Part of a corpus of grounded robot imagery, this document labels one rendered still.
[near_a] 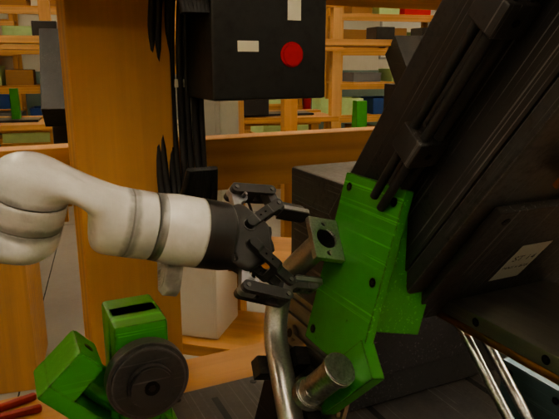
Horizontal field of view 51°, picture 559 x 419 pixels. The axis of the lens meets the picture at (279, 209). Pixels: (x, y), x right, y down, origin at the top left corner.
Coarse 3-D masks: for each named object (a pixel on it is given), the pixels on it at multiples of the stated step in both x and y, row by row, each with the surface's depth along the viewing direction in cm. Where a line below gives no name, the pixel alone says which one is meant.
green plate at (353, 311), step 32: (352, 192) 68; (384, 192) 63; (352, 224) 67; (384, 224) 62; (352, 256) 66; (384, 256) 61; (320, 288) 71; (352, 288) 66; (384, 288) 62; (320, 320) 70; (352, 320) 65; (384, 320) 64; (416, 320) 66
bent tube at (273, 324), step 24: (312, 216) 69; (312, 240) 67; (336, 240) 69; (288, 264) 72; (312, 264) 70; (288, 312) 75; (264, 336) 75; (288, 360) 72; (288, 384) 70; (288, 408) 68
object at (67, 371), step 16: (80, 336) 56; (64, 352) 54; (80, 352) 53; (96, 352) 56; (48, 368) 54; (64, 368) 52; (80, 368) 53; (96, 368) 53; (48, 384) 52; (64, 384) 52; (80, 384) 53; (96, 384) 55; (48, 400) 52; (64, 400) 53; (80, 400) 54; (96, 400) 56; (80, 416) 54; (96, 416) 54; (160, 416) 59
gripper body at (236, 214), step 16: (224, 208) 62; (240, 208) 66; (224, 224) 60; (240, 224) 65; (224, 240) 60; (240, 240) 64; (208, 256) 60; (224, 256) 61; (240, 256) 63; (256, 256) 64
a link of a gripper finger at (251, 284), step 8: (248, 280) 61; (248, 288) 61; (256, 288) 61; (264, 288) 62; (272, 288) 62; (280, 288) 63; (288, 288) 63; (240, 296) 62; (256, 296) 63; (264, 296) 62; (272, 296) 62; (280, 296) 62; (288, 296) 63; (264, 304) 64; (272, 304) 64
